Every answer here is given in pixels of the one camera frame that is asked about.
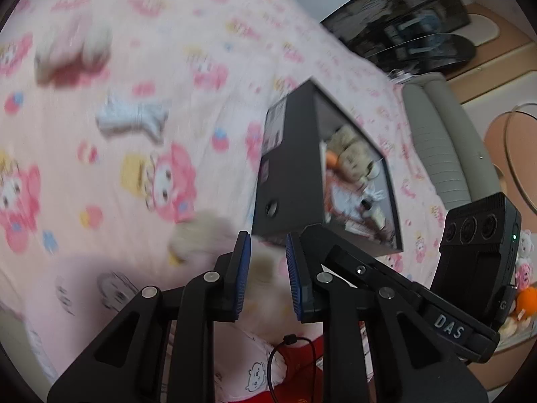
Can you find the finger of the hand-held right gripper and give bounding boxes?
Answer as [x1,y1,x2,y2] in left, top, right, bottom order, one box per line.
[301,222,425,308]

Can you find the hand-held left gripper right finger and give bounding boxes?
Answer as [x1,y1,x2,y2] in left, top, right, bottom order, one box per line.
[285,232,489,403]

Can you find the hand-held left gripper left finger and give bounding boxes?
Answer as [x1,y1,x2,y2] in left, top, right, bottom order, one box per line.
[46,230,252,403]

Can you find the beige plush toy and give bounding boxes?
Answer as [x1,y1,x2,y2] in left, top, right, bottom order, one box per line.
[167,209,288,299]

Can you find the black storage box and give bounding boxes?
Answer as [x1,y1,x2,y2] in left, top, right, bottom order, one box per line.
[251,76,404,258]

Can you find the pink white plush toy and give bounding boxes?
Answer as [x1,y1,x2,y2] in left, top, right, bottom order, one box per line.
[34,10,114,87]

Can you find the pink white plush doll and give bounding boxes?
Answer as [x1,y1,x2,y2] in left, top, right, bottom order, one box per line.
[514,229,537,290]

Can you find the orange plush ball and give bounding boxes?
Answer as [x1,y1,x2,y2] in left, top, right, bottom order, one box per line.
[514,287,537,324]

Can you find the white grey plush toy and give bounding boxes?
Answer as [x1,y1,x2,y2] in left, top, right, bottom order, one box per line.
[325,176,387,236]

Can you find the red cloth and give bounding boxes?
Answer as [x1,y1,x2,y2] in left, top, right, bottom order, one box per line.
[268,336,332,403]

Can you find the round glass table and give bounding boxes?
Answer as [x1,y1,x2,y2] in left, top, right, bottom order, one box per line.
[482,103,537,219]

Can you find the beige plush bear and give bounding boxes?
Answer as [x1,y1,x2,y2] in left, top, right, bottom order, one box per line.
[325,124,378,185]

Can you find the person's pink pyjama pants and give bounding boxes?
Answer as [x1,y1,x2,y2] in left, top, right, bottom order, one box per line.
[17,256,294,403]

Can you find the grey bone-shaped plush toy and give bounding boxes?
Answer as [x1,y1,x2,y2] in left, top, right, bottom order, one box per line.
[96,91,173,145]

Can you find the small silver object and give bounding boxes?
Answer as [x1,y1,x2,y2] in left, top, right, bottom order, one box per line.
[388,67,414,85]

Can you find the pink printed blanket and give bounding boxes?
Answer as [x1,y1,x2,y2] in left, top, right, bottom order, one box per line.
[0,0,445,387]

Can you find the cream floor mat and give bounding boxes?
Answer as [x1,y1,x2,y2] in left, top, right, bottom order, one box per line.
[466,12,502,45]

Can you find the black glass cabinet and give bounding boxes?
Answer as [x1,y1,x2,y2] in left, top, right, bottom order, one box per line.
[321,0,477,76]

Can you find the black cord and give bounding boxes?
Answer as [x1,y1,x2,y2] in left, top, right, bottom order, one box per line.
[266,333,320,395]

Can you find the grey padded bed frame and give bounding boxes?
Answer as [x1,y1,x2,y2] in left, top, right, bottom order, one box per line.
[403,71,504,211]

